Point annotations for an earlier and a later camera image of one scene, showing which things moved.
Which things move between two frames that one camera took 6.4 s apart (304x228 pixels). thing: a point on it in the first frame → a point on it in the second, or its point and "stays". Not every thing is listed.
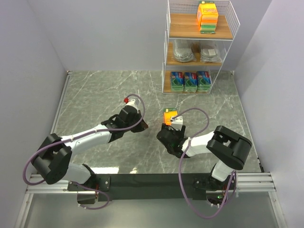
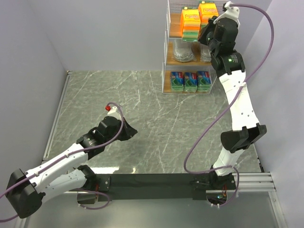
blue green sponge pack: [190, 82] stays
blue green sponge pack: [204, 82] stays
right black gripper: [171, 128] → [205, 33]
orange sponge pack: [207, 17] stays
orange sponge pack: [168, 113] → [190, 24]
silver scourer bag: [182, 51] stays
